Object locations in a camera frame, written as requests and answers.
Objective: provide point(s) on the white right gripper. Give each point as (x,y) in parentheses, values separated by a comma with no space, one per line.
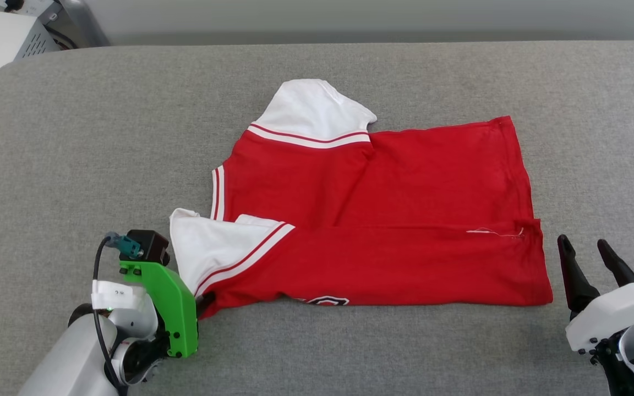
(619,311)

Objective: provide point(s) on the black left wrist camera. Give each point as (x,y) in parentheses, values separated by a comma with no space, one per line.
(153,246)

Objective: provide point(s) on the grey partition frame post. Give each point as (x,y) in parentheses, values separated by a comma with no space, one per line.
(86,22)

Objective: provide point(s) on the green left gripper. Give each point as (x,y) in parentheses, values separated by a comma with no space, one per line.
(176,313)

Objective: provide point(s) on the red and white shirt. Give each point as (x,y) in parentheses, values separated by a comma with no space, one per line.
(405,220)

